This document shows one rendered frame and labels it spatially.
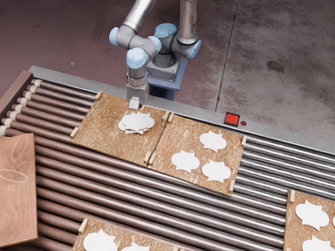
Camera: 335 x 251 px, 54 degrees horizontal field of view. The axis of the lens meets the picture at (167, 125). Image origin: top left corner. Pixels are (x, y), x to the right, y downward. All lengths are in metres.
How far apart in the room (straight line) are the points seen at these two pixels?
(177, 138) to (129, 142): 0.24
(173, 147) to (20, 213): 0.74
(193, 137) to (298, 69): 2.18
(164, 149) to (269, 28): 2.74
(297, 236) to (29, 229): 1.09
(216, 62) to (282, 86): 0.70
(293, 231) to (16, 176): 1.20
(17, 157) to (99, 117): 0.45
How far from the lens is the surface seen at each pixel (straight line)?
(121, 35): 1.45
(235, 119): 1.80
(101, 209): 1.52
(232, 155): 1.66
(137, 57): 1.31
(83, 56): 3.54
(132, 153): 1.62
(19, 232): 1.43
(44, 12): 4.22
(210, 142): 1.67
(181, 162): 1.59
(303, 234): 1.59
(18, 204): 1.48
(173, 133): 1.69
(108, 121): 1.74
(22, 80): 2.02
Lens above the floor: 2.31
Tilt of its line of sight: 53 degrees down
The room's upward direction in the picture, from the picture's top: 4 degrees clockwise
